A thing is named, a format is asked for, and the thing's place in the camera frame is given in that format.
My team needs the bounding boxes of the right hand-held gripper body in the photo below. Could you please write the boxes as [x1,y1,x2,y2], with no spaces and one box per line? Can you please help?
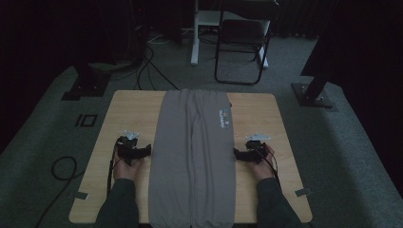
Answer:
[245,132,272,165]

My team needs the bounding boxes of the looped black floor cable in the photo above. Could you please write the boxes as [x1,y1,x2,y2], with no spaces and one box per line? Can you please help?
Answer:
[33,155,87,228]

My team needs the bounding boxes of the white floor cable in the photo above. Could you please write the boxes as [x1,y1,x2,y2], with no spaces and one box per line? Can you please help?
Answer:
[146,32,174,46]

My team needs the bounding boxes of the right hand-held gripper cable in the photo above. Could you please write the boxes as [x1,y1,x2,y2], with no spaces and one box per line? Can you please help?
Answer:
[253,145,282,188]

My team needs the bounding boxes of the hand-held gripper cable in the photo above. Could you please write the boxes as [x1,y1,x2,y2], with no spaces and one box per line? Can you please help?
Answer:
[253,145,282,188]
[106,145,124,195]

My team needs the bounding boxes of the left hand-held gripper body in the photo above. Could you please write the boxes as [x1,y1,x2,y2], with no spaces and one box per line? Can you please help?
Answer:
[114,129,142,167]

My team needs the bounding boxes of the straight black floor cable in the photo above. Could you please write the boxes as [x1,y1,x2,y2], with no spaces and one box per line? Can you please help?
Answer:
[134,47,181,91]

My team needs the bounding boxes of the person's right hand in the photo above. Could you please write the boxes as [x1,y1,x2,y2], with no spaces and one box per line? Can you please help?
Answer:
[251,143,277,182]

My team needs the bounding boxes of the white desk frame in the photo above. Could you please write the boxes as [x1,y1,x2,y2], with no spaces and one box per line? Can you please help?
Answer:
[190,0,271,69]

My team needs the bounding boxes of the grey pants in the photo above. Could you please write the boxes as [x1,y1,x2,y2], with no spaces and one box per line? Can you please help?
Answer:
[147,88,237,228]

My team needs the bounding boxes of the black folding chair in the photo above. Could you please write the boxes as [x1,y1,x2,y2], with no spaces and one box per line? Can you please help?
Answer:
[214,0,280,86]

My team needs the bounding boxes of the person's left hand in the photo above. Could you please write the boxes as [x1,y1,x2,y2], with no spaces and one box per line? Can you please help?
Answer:
[112,151,144,182]

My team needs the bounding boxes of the left hand-held gripper cable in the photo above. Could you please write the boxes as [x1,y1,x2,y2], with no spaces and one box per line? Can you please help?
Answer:
[106,145,124,195]

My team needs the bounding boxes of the black metal stand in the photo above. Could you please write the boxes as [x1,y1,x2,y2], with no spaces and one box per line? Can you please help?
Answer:
[61,61,112,102]
[291,56,335,109]

